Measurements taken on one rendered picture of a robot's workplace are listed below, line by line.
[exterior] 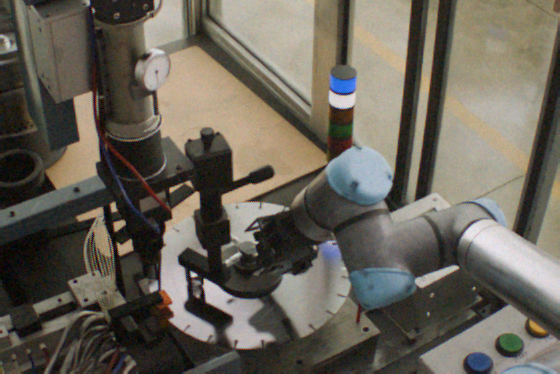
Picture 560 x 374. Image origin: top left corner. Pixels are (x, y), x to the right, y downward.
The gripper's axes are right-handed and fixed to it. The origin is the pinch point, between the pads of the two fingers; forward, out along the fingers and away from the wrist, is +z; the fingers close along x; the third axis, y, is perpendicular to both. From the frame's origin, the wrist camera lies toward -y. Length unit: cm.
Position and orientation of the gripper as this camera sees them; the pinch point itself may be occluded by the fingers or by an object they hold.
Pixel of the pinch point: (272, 263)
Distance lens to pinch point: 134.9
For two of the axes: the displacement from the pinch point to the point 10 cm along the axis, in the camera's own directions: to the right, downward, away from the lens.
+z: -3.9, 4.2, 8.2
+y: -8.6, 1.4, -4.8
